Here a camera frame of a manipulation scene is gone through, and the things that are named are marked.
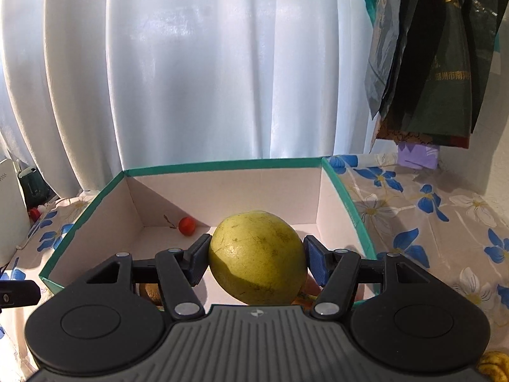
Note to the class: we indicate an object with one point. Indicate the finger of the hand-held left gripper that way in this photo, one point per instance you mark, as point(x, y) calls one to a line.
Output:
point(22, 293)

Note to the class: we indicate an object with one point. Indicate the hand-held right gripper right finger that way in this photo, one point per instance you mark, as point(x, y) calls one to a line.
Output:
point(318, 262)

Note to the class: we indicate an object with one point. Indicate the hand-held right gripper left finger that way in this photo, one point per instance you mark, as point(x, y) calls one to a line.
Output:
point(199, 260)

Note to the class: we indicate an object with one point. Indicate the red mango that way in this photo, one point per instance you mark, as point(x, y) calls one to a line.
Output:
point(308, 286)

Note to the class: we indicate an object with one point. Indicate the yellow green mango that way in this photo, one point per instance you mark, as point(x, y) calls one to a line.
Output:
point(256, 258)

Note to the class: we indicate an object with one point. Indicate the green-edged cardboard box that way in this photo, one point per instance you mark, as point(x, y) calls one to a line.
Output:
point(238, 191)

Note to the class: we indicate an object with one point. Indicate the red cherry tomato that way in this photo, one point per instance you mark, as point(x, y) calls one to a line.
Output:
point(187, 225)

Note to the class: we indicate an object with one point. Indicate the brown kiwi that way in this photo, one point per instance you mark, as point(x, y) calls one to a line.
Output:
point(150, 292)

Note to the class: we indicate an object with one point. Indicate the dark green mug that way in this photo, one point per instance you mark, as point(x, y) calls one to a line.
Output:
point(34, 187)

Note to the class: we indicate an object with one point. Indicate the floral tablecloth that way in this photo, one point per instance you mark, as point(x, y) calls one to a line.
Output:
point(437, 227)

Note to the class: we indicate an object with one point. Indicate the purple small box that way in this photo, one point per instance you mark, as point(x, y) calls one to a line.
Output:
point(417, 155)

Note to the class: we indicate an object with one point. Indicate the white curtain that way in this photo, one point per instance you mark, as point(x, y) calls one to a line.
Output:
point(222, 67)

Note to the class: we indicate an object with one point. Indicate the yellow banana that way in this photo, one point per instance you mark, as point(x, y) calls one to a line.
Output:
point(495, 366)

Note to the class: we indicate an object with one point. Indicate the grey translucent plastic bag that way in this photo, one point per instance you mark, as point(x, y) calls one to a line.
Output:
point(377, 55)

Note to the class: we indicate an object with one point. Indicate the dark green plastic bag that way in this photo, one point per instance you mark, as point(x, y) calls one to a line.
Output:
point(433, 79)

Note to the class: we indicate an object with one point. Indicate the black plastic bag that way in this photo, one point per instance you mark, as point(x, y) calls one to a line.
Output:
point(481, 28)

